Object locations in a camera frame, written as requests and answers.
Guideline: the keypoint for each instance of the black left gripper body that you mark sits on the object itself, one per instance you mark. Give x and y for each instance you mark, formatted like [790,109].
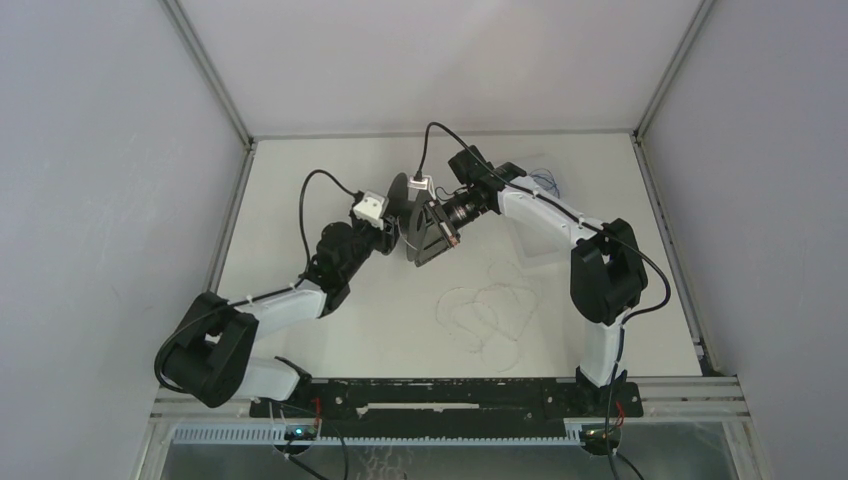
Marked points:
[373,239]

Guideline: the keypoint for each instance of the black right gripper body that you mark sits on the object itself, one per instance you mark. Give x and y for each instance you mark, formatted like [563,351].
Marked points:
[458,213]

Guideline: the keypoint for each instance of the dark grey perforated spool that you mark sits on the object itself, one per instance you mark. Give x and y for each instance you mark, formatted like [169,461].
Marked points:
[408,207]

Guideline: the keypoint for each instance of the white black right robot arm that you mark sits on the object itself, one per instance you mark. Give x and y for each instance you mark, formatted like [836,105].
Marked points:
[607,273]

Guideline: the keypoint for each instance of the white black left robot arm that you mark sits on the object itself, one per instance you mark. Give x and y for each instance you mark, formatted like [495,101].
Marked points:
[209,355]

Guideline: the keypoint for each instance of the clear plastic two-compartment tray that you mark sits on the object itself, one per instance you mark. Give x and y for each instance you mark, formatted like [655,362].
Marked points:
[536,238]

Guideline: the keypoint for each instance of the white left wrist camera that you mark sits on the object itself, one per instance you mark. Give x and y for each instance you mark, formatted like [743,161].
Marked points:
[371,209]

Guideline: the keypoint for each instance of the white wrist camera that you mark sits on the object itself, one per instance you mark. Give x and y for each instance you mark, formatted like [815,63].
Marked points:
[371,209]
[421,182]

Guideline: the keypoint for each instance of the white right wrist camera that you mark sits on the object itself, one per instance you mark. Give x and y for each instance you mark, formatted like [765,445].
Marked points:
[421,182]

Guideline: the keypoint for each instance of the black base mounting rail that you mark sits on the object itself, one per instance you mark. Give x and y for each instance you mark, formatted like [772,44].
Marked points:
[465,406]

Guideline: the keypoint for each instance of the white slotted cable duct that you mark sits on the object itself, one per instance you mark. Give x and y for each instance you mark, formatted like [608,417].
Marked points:
[563,434]

